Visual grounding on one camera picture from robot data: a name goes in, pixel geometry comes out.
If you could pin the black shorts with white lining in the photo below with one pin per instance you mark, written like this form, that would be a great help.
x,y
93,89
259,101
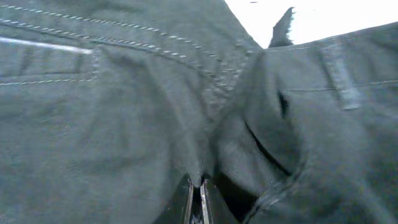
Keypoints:
x,y
106,105

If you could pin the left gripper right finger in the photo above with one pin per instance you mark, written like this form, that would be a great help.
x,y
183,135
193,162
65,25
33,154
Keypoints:
x,y
213,206

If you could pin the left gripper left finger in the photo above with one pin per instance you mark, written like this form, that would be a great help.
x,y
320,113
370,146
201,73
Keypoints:
x,y
179,208

